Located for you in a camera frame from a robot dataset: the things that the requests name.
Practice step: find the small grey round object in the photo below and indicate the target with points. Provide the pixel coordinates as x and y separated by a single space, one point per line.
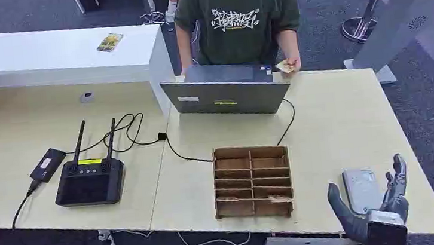
87 97

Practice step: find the black power adapter brick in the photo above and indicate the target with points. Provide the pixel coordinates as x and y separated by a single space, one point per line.
48 165

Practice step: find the grey laptop with yellow sticker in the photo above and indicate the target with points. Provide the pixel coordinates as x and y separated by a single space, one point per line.
226 97

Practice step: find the chrome stand with round base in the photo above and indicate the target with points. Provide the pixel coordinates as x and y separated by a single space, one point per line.
359 28

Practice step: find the white counter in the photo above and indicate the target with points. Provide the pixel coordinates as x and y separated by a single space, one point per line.
56 61

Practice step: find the pale card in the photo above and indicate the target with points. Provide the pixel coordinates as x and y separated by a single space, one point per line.
283 66

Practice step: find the worn card in wooden box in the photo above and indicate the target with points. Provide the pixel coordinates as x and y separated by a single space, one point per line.
280 198

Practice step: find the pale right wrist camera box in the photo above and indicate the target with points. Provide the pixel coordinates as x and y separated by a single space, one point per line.
386 232

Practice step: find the grey card reader device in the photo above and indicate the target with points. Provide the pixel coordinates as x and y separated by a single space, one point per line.
360 189

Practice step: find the wooden card box with slots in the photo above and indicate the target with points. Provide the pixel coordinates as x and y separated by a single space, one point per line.
252 181

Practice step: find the person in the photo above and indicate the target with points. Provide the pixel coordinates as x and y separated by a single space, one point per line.
237 20
171 6

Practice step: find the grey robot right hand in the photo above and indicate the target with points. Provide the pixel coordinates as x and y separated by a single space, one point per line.
397 195

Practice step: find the yellow printed card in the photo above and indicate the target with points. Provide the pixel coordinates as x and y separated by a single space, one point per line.
110 42

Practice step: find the black router with two antennas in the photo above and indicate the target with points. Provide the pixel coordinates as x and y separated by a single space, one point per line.
89 183

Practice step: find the white kiosk panel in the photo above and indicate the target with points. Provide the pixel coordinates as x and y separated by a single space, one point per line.
401 12

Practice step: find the person's left hand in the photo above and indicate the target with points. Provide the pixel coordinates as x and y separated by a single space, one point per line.
294 64

